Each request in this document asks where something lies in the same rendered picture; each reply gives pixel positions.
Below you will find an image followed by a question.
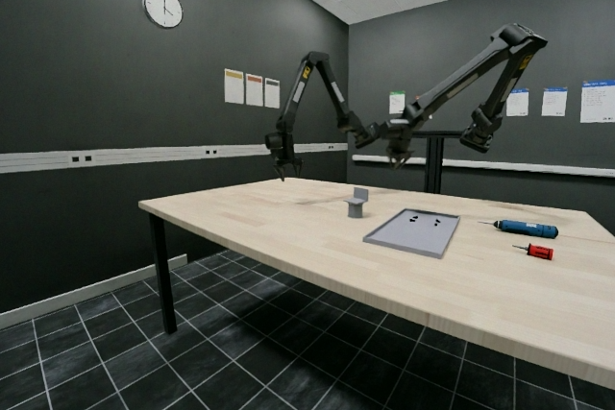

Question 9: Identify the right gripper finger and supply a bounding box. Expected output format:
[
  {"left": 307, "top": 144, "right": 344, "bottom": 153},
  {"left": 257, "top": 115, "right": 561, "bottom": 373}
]
[
  {"left": 293, "top": 162, "right": 305, "bottom": 178},
  {"left": 274, "top": 166, "right": 286, "bottom": 181}
]

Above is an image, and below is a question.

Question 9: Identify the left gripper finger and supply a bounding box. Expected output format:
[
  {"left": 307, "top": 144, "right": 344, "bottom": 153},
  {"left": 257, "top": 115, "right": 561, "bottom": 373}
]
[
  {"left": 395, "top": 158, "right": 409, "bottom": 171},
  {"left": 385, "top": 154, "right": 401, "bottom": 172}
]

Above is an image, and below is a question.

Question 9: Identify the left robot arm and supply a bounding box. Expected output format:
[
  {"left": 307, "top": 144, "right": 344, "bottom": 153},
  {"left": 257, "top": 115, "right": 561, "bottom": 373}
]
[{"left": 379, "top": 24, "right": 548, "bottom": 151}]

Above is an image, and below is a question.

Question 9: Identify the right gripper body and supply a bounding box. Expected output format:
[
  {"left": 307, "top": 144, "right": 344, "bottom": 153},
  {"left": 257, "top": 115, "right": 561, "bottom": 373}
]
[{"left": 274, "top": 146, "right": 305, "bottom": 166}]

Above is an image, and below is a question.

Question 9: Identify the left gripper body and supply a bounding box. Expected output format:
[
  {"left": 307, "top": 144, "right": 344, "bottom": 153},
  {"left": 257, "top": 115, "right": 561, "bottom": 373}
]
[{"left": 384, "top": 137, "right": 414, "bottom": 160}]

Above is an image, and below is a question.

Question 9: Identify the blue electric screwdriver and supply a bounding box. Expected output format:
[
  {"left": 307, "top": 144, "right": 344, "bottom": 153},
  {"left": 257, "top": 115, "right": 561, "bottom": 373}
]
[{"left": 478, "top": 220, "right": 558, "bottom": 238}]

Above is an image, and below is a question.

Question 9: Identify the grey metal bracket with holes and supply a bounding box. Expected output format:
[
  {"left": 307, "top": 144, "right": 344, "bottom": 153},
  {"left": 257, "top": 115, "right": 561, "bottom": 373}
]
[{"left": 343, "top": 187, "right": 369, "bottom": 205}]

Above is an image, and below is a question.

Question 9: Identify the red screwdriver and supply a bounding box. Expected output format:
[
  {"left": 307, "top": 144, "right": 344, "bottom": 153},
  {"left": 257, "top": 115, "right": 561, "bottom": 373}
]
[{"left": 512, "top": 243, "right": 554, "bottom": 259}]

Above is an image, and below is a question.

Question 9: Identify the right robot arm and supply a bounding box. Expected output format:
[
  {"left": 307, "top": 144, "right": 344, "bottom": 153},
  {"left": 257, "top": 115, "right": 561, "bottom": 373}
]
[{"left": 265, "top": 51, "right": 375, "bottom": 160}]

